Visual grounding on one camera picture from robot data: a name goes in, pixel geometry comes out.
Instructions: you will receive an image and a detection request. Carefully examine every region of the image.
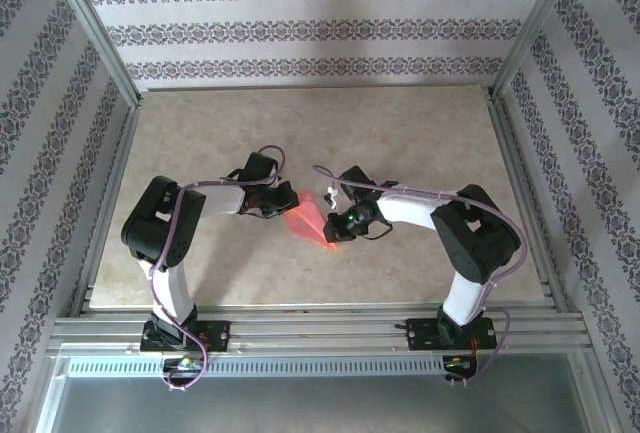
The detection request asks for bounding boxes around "pink square paper sheet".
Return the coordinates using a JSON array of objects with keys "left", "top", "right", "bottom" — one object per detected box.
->
[{"left": 283, "top": 191, "right": 340, "bottom": 253}]

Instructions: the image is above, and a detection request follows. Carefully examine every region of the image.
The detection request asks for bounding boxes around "grey metal sheet panel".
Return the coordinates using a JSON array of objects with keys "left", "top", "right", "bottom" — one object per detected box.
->
[{"left": 29, "top": 352, "right": 619, "bottom": 433}]

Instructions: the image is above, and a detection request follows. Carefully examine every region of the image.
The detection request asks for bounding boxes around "small electronics board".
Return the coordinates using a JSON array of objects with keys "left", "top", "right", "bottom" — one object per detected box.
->
[
  {"left": 443, "top": 354, "right": 476, "bottom": 372},
  {"left": 163, "top": 356, "right": 205, "bottom": 373}
]

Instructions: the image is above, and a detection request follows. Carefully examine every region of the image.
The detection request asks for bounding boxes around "aluminium rail along wall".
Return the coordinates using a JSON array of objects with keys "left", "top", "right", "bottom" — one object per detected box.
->
[{"left": 142, "top": 83, "right": 496, "bottom": 95}]

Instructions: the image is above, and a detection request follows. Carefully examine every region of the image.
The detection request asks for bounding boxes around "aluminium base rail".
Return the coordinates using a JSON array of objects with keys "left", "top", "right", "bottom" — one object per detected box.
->
[{"left": 47, "top": 302, "right": 596, "bottom": 357}]

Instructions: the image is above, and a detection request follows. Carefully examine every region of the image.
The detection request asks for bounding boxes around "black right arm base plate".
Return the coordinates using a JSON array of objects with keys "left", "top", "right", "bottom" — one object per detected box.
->
[{"left": 405, "top": 316, "right": 499, "bottom": 353}]

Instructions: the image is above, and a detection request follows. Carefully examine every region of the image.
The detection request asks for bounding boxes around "aluminium side rail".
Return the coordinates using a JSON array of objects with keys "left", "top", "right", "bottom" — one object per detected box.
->
[
  {"left": 68, "top": 102, "right": 145, "bottom": 317},
  {"left": 487, "top": 90, "right": 572, "bottom": 314}
]

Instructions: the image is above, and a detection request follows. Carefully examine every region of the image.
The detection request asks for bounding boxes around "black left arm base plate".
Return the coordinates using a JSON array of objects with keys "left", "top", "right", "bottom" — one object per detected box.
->
[{"left": 139, "top": 319, "right": 232, "bottom": 354}]

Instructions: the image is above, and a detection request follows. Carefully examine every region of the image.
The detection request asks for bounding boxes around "slotted metal cable duct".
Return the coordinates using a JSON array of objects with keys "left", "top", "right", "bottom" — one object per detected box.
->
[{"left": 64, "top": 355, "right": 449, "bottom": 379}]

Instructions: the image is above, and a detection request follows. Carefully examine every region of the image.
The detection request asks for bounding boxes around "aluminium frame post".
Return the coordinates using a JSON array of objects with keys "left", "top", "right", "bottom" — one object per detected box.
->
[
  {"left": 491, "top": 0, "right": 586, "bottom": 102},
  {"left": 42, "top": 0, "right": 145, "bottom": 110}
]

